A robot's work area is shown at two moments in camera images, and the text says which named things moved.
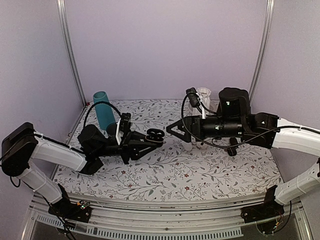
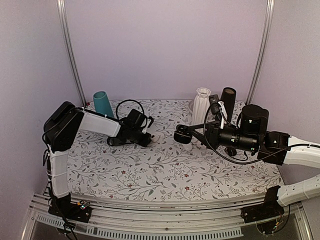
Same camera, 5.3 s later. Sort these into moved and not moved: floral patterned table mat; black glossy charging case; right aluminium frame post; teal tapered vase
Moved: black glossy charging case
Not moved: teal tapered vase; floral patterned table mat; right aluminium frame post
